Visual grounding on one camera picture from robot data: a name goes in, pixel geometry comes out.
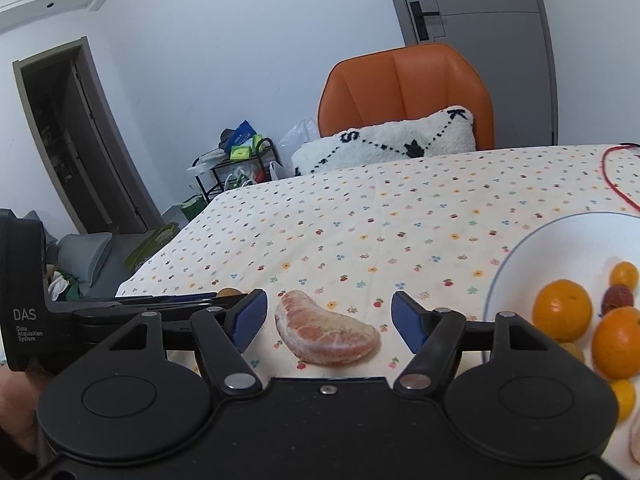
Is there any large orange tangerine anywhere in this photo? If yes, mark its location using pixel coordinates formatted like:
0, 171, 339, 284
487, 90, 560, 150
591, 307, 640, 380

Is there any small orange tangerine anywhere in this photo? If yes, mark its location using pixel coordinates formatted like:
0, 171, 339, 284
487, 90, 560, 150
610, 379, 637, 422

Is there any tiny orange kumquat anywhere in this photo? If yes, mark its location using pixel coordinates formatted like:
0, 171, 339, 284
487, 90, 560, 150
608, 261, 639, 292

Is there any person's left hand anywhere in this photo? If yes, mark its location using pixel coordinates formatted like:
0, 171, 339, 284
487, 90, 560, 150
1, 365, 48, 451

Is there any pile of clothes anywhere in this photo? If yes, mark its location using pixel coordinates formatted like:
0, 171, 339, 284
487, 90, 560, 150
47, 266, 84, 301

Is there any grey sofa cushion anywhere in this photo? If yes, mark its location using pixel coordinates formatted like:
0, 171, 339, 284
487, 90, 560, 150
56, 233, 113, 287

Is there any front pomelo segment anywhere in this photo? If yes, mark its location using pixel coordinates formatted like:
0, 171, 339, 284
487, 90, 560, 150
274, 290, 380, 366

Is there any pomelo segment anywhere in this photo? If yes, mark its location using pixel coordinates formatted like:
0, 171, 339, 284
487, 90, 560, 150
274, 290, 380, 366
629, 411, 640, 464

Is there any floral patterned tablecloth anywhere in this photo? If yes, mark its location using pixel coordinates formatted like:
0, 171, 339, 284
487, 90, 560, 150
118, 145, 639, 380

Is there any green bag on floor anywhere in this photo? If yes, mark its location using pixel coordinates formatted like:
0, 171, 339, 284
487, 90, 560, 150
125, 222, 180, 273

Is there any black metal rack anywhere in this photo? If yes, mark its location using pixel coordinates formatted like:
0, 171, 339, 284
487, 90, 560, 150
186, 136, 280, 204

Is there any white blue-rimmed plate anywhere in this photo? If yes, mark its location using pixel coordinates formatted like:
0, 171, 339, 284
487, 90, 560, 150
483, 212, 639, 479

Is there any red lychee fruit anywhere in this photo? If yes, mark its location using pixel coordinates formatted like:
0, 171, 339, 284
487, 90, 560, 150
601, 284, 634, 316

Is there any white black-patterned pillow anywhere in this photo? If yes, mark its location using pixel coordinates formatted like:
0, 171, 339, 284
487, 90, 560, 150
291, 105, 476, 176

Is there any white plastic bag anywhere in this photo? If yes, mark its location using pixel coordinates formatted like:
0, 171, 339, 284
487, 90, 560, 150
274, 118, 320, 179

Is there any rear pomelo segment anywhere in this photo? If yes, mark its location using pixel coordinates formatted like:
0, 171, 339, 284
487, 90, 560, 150
629, 411, 640, 464

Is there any orange leather chair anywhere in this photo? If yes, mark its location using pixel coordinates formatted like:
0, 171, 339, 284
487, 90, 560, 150
317, 44, 495, 151

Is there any grey door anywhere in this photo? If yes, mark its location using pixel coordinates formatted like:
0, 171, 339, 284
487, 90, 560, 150
393, 0, 558, 148

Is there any dark doorway frame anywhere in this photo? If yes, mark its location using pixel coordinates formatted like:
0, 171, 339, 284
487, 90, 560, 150
13, 37, 163, 234

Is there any red cable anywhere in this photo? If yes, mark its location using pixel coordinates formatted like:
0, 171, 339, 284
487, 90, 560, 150
600, 142, 640, 215

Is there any black door handle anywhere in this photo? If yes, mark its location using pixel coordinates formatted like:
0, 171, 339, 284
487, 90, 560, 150
409, 1, 440, 41

